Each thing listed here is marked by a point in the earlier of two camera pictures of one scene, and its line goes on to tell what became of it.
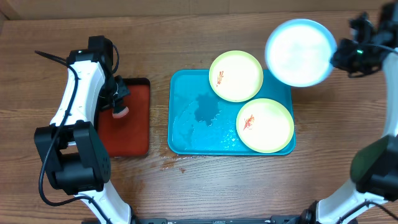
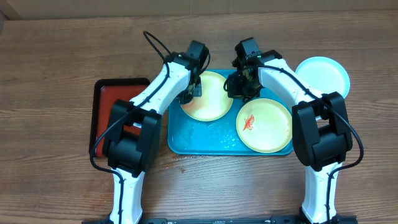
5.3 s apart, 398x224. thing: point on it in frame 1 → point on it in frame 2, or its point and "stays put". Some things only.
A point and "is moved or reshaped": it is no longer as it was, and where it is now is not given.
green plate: [236, 76] is moved or reshaped
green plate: [264, 126] stays put
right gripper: [339, 60] → [238, 93]
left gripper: [124, 89] → [197, 90]
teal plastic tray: [201, 123] stays put
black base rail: [276, 219] stays put
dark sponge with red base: [120, 109] is moved or reshaped
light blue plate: [298, 53] → [325, 74]
